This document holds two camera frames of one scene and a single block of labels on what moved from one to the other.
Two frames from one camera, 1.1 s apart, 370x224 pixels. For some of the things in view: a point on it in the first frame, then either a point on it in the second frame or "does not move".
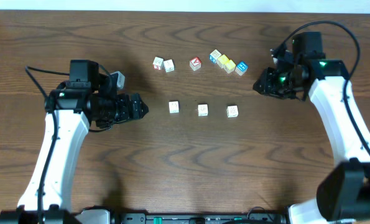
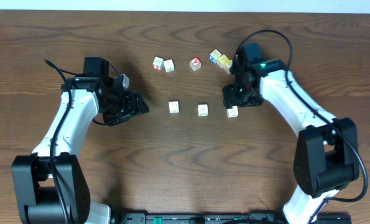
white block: x=232 y=111 does not move
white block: x=203 y=110 does not move
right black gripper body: x=282 y=84 -> x=241 y=95
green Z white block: x=174 y=107 does not move
